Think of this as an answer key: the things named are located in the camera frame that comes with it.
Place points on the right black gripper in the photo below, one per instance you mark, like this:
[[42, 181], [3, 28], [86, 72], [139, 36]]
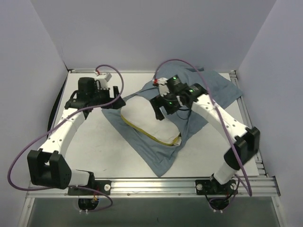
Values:
[[161, 103]]

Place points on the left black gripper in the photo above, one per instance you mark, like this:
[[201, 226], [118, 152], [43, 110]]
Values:
[[111, 95]]

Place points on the white pillow yellow edge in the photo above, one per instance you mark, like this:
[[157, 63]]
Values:
[[139, 114]]

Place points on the blue-grey pillowcase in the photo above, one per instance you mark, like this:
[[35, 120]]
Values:
[[160, 157]]

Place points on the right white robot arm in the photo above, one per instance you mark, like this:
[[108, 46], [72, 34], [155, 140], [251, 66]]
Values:
[[244, 141]]

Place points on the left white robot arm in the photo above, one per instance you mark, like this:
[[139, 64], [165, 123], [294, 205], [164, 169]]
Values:
[[47, 165]]

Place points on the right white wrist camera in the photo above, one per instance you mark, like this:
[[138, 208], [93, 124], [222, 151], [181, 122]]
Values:
[[162, 84]]

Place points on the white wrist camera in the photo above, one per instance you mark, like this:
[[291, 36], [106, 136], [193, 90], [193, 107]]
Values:
[[162, 84], [102, 80]]

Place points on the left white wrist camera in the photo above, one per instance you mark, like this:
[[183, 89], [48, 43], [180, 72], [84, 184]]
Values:
[[102, 80]]

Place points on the back aluminium rail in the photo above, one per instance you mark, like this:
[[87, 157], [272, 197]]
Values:
[[82, 70]]

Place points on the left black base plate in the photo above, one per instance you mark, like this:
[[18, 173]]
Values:
[[103, 186]]

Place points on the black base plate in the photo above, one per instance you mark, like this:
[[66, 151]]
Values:
[[103, 186], [213, 187]]

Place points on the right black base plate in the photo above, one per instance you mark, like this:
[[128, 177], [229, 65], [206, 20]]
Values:
[[213, 187]]

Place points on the front aluminium rail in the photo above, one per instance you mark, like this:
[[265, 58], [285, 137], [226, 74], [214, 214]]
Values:
[[179, 188]]

